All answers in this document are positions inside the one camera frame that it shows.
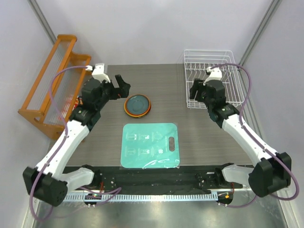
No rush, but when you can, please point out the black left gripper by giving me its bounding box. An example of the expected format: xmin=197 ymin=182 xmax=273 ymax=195
xmin=95 ymin=75 xmax=129 ymax=110

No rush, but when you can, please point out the dark teal plate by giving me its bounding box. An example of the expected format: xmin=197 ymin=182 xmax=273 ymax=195
xmin=124 ymin=95 xmax=150 ymax=115

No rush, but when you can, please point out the orange plate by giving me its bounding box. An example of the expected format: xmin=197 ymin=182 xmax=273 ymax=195
xmin=124 ymin=101 xmax=151 ymax=118

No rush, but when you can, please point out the lime green plate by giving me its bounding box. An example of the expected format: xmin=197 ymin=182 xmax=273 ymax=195
xmin=126 ymin=106 xmax=151 ymax=118

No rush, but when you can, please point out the red floral plate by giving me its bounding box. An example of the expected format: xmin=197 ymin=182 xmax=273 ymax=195
xmin=125 ymin=109 xmax=150 ymax=118

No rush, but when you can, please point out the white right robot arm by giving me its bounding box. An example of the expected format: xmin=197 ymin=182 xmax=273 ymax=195
xmin=190 ymin=78 xmax=291 ymax=197

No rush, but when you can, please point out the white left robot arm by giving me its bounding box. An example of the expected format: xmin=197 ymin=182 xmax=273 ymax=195
xmin=23 ymin=75 xmax=131 ymax=207

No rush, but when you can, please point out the orange wooden rack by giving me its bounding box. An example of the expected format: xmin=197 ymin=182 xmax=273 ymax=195
xmin=18 ymin=34 xmax=91 ymax=140

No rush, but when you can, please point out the red white packet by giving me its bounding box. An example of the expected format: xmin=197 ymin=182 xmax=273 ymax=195
xmin=73 ymin=96 xmax=83 ymax=109

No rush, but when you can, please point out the teal cutting board mat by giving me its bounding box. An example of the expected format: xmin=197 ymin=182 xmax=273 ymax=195
xmin=121 ymin=123 xmax=180 ymax=169

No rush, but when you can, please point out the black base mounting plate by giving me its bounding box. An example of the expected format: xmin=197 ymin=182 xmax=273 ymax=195
xmin=64 ymin=166 xmax=243 ymax=196

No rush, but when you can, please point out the white wire dish rack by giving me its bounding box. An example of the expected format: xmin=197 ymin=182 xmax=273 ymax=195
xmin=184 ymin=49 xmax=245 ymax=109

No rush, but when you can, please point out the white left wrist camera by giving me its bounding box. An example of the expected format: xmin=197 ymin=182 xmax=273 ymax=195
xmin=92 ymin=63 xmax=111 ymax=83

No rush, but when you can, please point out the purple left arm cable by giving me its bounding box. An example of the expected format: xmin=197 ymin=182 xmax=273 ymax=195
xmin=29 ymin=65 xmax=122 ymax=222

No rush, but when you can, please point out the white slotted cable duct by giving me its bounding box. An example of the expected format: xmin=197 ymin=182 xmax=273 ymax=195
xmin=64 ymin=192 xmax=218 ymax=202

